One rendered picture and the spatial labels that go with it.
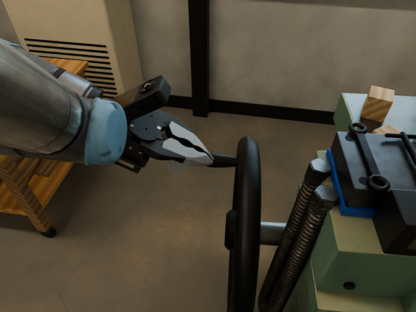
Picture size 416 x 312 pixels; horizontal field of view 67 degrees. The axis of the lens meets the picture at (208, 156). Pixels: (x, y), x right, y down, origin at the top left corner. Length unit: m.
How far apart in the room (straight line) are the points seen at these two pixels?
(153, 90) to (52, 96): 0.17
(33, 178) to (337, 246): 1.42
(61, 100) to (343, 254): 0.29
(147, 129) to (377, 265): 0.33
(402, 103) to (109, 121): 0.51
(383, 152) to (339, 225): 0.09
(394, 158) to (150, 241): 1.20
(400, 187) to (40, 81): 0.33
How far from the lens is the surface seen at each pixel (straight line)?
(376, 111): 0.59
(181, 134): 0.50
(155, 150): 0.46
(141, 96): 0.44
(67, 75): 0.50
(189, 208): 1.52
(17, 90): 0.26
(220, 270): 1.36
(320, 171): 0.37
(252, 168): 0.38
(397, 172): 0.36
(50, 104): 0.29
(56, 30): 1.80
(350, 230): 0.35
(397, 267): 0.37
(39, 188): 1.54
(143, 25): 1.92
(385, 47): 1.90
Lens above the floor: 1.23
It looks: 44 degrees down
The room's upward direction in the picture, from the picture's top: straight up
